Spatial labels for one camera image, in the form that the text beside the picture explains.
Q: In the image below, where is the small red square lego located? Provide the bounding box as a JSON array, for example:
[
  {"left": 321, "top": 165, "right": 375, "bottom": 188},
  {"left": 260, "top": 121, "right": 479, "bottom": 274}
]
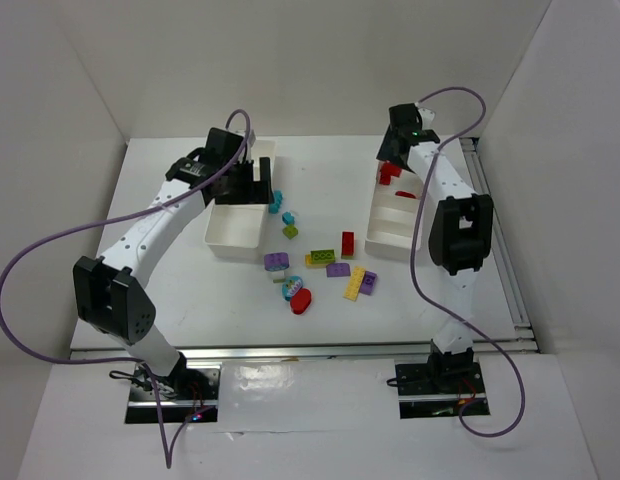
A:
[{"left": 378, "top": 165, "right": 393, "bottom": 185}]

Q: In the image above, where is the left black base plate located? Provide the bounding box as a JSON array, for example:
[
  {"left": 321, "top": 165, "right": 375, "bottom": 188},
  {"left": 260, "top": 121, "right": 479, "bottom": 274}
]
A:
[{"left": 121, "top": 364, "right": 221, "bottom": 425}]

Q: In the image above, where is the left white divided container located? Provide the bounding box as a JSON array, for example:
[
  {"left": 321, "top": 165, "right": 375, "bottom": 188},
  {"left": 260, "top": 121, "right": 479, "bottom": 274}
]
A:
[{"left": 204, "top": 139, "right": 278, "bottom": 261}]

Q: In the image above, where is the long cyan lego brick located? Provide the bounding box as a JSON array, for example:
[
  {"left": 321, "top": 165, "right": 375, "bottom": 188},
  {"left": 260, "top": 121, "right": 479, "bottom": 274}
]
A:
[{"left": 268, "top": 190, "right": 283, "bottom": 214}]

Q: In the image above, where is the purple square lego brick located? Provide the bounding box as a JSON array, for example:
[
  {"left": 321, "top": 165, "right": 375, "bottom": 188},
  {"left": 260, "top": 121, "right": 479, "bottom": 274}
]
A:
[{"left": 359, "top": 271, "right": 378, "bottom": 296}]

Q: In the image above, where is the aluminium rail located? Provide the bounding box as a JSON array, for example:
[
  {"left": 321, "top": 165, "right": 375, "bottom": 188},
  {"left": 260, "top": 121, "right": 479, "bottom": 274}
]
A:
[
  {"left": 460, "top": 137, "right": 538, "bottom": 349},
  {"left": 71, "top": 338, "right": 539, "bottom": 360}
]

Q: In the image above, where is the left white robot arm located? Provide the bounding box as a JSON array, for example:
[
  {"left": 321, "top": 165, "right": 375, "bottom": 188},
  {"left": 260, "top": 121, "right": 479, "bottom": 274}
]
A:
[{"left": 73, "top": 128, "right": 275, "bottom": 395}]

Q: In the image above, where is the red oval lego piece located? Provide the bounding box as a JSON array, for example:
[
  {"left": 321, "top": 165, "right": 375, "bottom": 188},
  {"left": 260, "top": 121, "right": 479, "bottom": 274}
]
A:
[{"left": 289, "top": 288, "right": 312, "bottom": 315}]

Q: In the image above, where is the yellow long lego plate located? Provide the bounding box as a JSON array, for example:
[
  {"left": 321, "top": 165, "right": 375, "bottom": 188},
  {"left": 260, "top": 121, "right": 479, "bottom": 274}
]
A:
[{"left": 343, "top": 266, "right": 366, "bottom": 301}]

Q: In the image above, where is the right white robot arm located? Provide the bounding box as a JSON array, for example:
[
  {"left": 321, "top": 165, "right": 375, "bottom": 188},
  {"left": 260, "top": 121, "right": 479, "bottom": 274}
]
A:
[{"left": 377, "top": 103, "right": 494, "bottom": 395}]

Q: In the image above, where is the white divided container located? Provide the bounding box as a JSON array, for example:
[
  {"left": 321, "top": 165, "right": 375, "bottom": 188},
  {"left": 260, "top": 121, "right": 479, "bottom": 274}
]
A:
[
  {"left": 364, "top": 161, "right": 423, "bottom": 262},
  {"left": 204, "top": 139, "right": 278, "bottom": 261}
]

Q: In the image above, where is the red slope lego brick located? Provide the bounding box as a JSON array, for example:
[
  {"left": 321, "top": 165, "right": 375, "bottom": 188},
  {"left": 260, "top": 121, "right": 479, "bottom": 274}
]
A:
[{"left": 382, "top": 162, "right": 402, "bottom": 177}]

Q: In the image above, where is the green lego on yellow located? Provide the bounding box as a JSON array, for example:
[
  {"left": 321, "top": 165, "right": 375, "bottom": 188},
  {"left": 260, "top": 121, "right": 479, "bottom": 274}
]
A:
[{"left": 305, "top": 249, "right": 336, "bottom": 268}]

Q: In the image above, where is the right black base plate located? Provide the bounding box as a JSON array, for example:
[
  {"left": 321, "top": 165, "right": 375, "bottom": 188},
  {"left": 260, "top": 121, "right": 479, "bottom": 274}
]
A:
[{"left": 386, "top": 362, "right": 490, "bottom": 419}]

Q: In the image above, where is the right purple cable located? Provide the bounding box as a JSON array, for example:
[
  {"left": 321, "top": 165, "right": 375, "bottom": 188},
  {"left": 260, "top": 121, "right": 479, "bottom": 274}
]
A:
[{"left": 408, "top": 87, "right": 527, "bottom": 438}]

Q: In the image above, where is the cyan patterned lego piece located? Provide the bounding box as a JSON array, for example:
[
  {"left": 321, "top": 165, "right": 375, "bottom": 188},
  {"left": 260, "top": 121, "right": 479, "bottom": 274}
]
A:
[{"left": 281, "top": 275, "right": 304, "bottom": 301}]

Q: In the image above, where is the small cyan lego brick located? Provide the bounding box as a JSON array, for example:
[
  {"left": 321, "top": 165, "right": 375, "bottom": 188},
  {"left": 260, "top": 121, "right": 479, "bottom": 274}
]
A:
[{"left": 282, "top": 212, "right": 295, "bottom": 225}]

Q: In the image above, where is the right white divided container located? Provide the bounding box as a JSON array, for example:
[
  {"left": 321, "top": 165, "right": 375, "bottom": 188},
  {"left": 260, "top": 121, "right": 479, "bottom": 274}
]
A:
[{"left": 364, "top": 161, "right": 423, "bottom": 262}]

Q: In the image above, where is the aluminium right side rail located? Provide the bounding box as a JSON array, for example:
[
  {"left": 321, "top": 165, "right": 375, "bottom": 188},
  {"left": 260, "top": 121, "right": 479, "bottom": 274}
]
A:
[{"left": 460, "top": 137, "right": 538, "bottom": 349}]

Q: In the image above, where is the red tall lego brick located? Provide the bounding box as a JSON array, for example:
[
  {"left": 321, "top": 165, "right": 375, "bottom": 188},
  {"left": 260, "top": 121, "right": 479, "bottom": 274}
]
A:
[{"left": 341, "top": 231, "right": 356, "bottom": 259}]

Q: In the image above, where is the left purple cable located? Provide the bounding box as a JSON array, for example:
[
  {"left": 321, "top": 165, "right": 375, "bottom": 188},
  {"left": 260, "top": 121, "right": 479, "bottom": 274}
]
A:
[{"left": 0, "top": 109, "right": 253, "bottom": 470}]

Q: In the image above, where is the red studded lego brick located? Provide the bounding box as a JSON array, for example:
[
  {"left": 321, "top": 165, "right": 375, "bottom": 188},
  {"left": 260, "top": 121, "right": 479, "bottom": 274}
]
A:
[{"left": 394, "top": 190, "right": 418, "bottom": 199}]

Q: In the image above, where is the purple rounded lego block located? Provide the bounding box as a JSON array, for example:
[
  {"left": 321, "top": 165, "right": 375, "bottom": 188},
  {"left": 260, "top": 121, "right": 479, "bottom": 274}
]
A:
[{"left": 263, "top": 252, "right": 290, "bottom": 283}]

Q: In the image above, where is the small lime green lego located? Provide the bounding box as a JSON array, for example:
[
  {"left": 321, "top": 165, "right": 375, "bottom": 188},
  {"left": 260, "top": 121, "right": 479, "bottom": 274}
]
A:
[{"left": 282, "top": 224, "right": 299, "bottom": 239}]

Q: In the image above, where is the purple cable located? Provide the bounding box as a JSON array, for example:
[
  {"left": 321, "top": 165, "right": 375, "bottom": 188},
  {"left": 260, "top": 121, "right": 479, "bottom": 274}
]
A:
[
  {"left": 0, "top": 109, "right": 253, "bottom": 470},
  {"left": 408, "top": 87, "right": 527, "bottom": 438}
]

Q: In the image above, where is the purple flat lego plate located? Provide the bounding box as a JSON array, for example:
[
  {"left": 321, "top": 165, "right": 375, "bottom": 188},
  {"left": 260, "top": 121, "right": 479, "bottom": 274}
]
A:
[{"left": 326, "top": 262, "right": 351, "bottom": 278}]

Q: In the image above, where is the aluminium front rail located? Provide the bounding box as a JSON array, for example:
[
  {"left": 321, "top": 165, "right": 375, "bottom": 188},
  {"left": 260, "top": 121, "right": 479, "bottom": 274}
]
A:
[{"left": 71, "top": 338, "right": 539, "bottom": 360}]

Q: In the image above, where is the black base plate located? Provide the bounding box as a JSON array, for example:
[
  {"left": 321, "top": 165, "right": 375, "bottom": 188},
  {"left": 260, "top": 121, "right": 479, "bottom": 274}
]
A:
[
  {"left": 121, "top": 364, "right": 221, "bottom": 425},
  {"left": 386, "top": 362, "right": 490, "bottom": 419}
]

